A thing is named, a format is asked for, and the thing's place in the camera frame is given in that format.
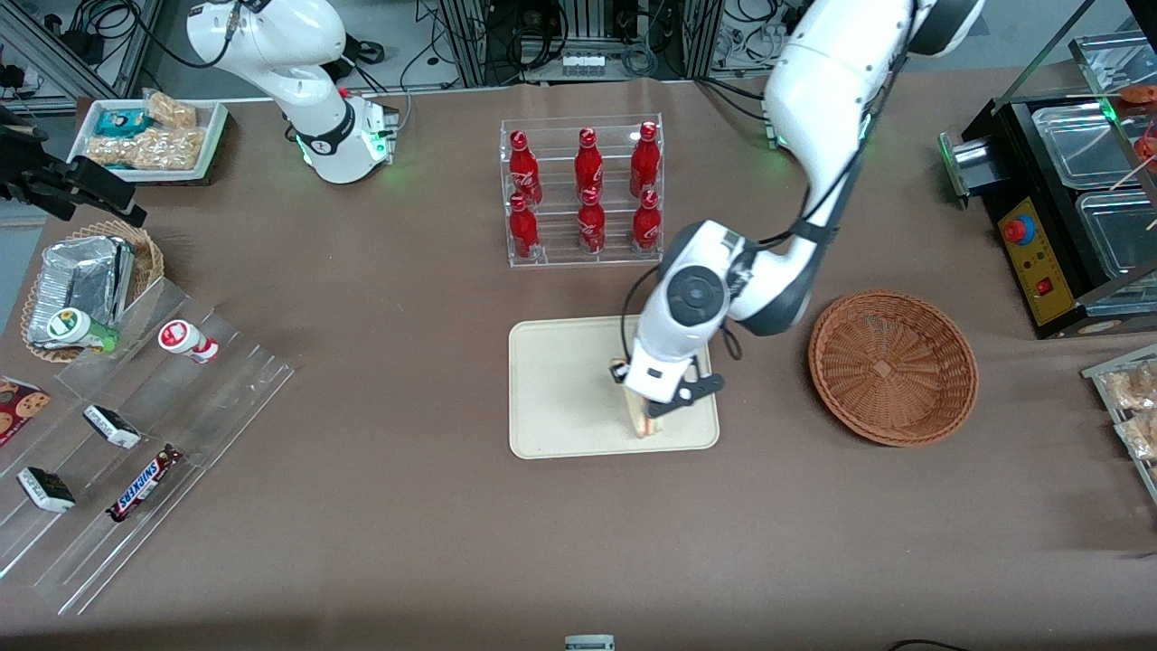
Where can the large silver foil pack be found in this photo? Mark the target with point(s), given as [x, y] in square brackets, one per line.
[77, 280]

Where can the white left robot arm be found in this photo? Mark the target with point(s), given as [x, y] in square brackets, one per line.
[832, 81]

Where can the clear acrylic bottle rack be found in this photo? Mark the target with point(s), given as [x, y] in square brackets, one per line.
[560, 257]

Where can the red cookie package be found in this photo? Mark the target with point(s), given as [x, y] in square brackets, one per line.
[18, 407]

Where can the steel pastry tray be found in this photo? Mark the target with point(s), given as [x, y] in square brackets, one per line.
[1098, 375]

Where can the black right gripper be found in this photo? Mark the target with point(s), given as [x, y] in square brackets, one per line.
[34, 177]

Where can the brown Snickers bar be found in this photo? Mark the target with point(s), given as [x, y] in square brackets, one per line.
[145, 484]

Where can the small tan wicker basket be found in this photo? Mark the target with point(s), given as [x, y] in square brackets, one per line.
[149, 258]

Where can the orange skewered food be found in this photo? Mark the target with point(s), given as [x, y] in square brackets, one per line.
[1141, 93]

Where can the black food warmer appliance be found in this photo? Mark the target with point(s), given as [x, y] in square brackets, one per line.
[1017, 181]

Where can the slanted metal rail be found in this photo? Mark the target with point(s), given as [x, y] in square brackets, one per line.
[1048, 52]

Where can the aluminium frame rack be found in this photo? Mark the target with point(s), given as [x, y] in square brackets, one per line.
[465, 41]

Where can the clear acrylic stepped display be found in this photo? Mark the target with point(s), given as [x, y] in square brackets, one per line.
[226, 398]

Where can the clear-wrapped pastry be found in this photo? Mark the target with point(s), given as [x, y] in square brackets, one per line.
[1134, 387]
[1141, 436]

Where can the round brown wicker basket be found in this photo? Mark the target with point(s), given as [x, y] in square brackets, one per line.
[890, 366]

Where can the white label tag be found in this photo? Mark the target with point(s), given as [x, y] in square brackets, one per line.
[589, 643]

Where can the red-capped white yogurt bottle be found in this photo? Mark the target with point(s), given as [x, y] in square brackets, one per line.
[181, 338]

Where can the large clear-bagged nut snack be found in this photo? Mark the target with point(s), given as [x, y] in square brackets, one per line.
[149, 149]

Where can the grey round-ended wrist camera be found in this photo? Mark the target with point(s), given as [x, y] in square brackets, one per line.
[705, 384]

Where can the red cola bottle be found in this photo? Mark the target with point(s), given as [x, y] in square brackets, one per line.
[523, 231]
[524, 172]
[644, 163]
[588, 167]
[646, 224]
[591, 226]

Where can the small clear-bagged nut snack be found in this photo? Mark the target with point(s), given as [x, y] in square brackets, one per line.
[172, 110]

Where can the aluminium corner frame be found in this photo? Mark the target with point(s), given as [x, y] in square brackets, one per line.
[54, 50]

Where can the white power strip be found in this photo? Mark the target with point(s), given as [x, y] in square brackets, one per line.
[583, 64]

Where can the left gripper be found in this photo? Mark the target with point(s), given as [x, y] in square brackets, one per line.
[615, 371]

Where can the cream plastic serving tray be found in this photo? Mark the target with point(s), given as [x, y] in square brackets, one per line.
[560, 389]

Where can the white rectangular snack tray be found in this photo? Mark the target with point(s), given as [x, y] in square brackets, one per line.
[214, 122]

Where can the red round emergency button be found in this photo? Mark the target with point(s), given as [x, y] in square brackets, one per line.
[1018, 231]

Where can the narrow silver foil pack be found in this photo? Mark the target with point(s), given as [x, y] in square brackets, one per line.
[125, 271]

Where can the black and white snack bar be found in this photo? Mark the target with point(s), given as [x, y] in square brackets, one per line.
[45, 489]
[112, 427]

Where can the triangle sandwich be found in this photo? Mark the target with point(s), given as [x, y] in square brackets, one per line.
[649, 425]

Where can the stainless steel warmer pan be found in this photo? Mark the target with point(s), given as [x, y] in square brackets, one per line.
[1121, 235]
[1080, 145]

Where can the green-capped white yogurt bottle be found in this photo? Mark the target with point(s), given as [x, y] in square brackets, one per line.
[72, 328]

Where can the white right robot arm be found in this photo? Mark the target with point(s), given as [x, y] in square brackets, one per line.
[298, 54]

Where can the teal snack pack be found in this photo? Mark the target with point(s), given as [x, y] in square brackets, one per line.
[122, 122]

